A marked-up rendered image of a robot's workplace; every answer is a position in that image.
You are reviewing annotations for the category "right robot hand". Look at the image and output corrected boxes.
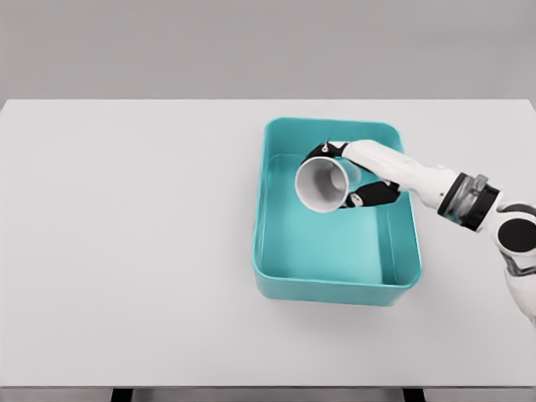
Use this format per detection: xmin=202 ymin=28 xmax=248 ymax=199
xmin=301 ymin=139 xmax=406 ymax=209

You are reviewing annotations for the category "white paper cup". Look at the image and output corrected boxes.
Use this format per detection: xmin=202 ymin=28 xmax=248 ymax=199
xmin=294 ymin=156 xmax=363 ymax=214

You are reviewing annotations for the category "teal plastic basket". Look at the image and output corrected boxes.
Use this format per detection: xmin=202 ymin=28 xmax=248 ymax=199
xmin=250 ymin=116 xmax=422 ymax=308

